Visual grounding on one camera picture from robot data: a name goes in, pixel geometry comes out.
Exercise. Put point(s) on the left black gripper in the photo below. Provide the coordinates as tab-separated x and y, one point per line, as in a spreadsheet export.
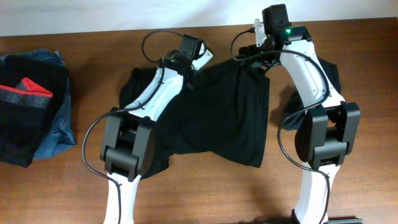
189	69

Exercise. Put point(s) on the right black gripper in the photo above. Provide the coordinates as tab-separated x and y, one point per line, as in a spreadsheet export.
249	53

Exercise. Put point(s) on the black t-shirt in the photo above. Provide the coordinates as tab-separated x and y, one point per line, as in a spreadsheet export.
224	109

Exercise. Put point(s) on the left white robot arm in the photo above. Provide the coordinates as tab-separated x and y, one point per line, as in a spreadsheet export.
128	144

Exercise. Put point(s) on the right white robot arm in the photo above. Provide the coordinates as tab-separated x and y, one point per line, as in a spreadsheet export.
328	130

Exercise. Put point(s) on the folded blue jeans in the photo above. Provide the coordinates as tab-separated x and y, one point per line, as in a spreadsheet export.
60	136

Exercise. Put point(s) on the black red folded garment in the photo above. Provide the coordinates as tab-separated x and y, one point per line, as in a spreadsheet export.
32	92

